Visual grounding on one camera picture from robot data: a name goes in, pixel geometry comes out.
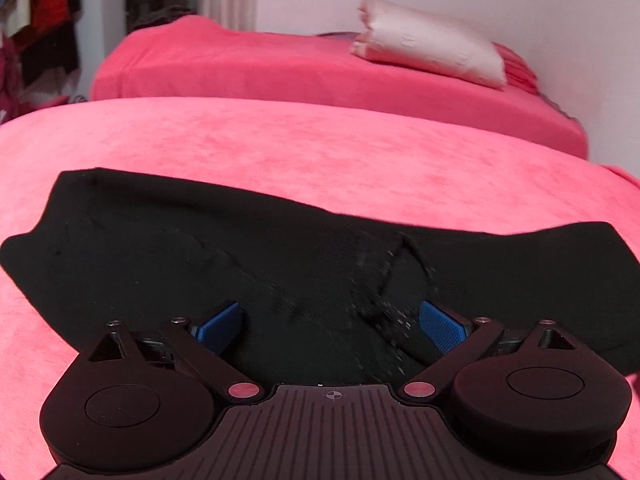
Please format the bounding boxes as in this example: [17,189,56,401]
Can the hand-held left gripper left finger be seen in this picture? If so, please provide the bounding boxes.
[88,301,266,404]

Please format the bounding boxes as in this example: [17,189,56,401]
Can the magenta cloth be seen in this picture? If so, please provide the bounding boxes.
[0,34,24,123]

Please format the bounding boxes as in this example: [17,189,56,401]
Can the pale pink pillow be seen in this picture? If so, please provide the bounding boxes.
[349,0,507,91]

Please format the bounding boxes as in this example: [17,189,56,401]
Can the black knit pants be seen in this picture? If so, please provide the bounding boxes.
[0,167,640,387]

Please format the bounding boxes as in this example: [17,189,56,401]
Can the pink bed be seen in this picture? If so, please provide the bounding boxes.
[89,14,590,160]

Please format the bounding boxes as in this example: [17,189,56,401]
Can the pink fleece blanket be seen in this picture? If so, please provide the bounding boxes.
[0,97,640,480]

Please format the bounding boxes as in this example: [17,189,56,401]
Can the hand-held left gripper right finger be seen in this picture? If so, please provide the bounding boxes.
[397,301,581,404]

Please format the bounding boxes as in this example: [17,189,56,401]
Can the folded red blanket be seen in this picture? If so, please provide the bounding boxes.
[492,42,540,95]

